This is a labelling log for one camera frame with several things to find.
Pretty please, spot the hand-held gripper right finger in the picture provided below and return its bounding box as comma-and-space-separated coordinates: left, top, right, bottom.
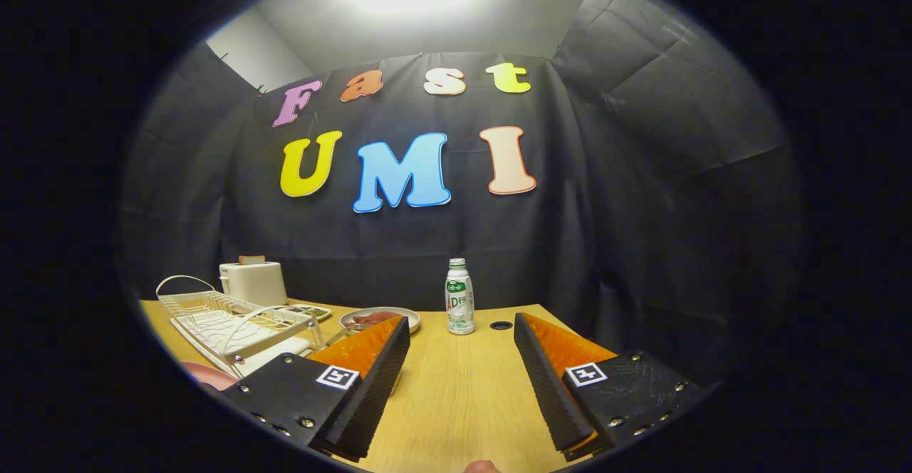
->
514, 312, 704, 461

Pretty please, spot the white drink bottle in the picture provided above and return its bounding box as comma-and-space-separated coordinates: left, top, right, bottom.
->
445, 258, 476, 336

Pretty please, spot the black backdrop cloth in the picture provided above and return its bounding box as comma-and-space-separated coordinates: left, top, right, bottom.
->
121, 0, 802, 381

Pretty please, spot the white toaster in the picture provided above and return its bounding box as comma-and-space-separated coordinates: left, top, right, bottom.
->
219, 261, 289, 306

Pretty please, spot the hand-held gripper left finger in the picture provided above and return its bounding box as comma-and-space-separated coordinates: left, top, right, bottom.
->
219, 316, 412, 461

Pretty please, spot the white wire dish rack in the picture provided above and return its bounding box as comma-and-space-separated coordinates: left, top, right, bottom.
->
155, 275, 325, 379

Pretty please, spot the beige plate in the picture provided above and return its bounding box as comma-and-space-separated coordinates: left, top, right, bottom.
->
339, 307, 421, 335

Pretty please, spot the pink plate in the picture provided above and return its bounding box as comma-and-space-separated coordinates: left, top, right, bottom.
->
180, 361, 239, 392

